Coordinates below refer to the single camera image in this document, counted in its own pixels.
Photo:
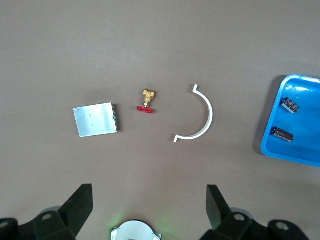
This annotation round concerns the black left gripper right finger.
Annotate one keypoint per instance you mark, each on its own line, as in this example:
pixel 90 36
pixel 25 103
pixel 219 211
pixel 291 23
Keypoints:
pixel 218 212

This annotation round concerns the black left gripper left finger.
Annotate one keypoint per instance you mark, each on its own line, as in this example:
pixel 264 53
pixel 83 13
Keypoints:
pixel 73 212

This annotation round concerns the black electrolytic capacitor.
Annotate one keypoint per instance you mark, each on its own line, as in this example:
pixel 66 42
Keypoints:
pixel 282 134
pixel 290 105

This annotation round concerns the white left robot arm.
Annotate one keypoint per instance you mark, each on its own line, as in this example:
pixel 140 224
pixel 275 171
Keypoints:
pixel 135 231

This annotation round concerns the blue plastic tray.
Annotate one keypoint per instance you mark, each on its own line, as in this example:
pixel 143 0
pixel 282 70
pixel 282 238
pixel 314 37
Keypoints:
pixel 307 150

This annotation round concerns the silver metal module box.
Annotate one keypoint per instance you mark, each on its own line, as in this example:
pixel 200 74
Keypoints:
pixel 96 120

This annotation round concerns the white semicircular pipe clamp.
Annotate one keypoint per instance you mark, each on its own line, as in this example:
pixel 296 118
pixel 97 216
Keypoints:
pixel 210 115

